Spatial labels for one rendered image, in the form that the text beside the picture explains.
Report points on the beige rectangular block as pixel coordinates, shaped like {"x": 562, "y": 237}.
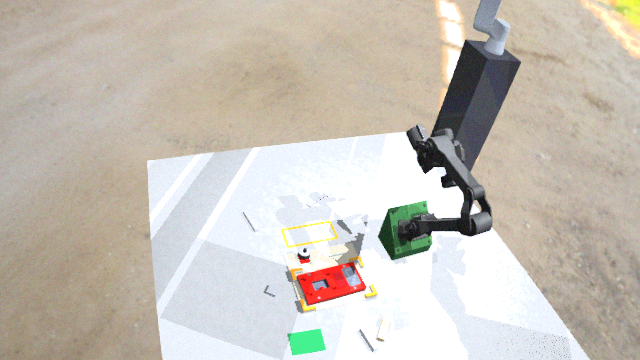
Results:
{"x": 383, "y": 329}

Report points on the green flat rectangular patch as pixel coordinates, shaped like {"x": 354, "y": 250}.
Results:
{"x": 306, "y": 342}

